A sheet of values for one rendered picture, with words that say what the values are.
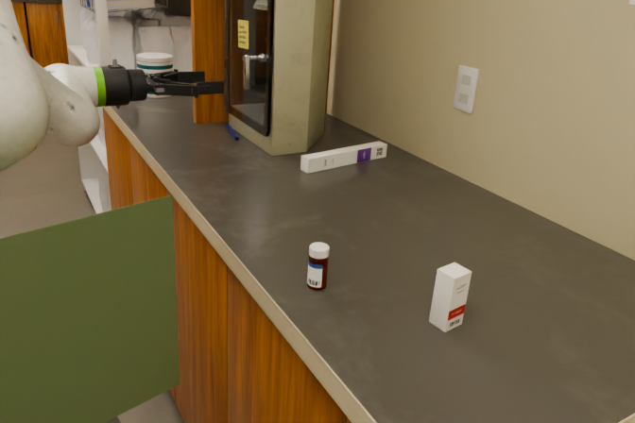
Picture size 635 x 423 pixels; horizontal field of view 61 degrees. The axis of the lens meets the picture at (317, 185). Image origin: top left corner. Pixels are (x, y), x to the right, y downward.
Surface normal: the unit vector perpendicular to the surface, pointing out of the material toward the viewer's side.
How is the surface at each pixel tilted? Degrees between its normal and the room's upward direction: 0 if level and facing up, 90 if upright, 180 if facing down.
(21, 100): 73
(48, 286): 90
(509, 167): 90
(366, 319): 0
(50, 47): 90
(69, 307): 90
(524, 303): 0
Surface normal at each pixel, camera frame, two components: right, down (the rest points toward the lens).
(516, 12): -0.87, 0.14
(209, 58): 0.50, 0.35
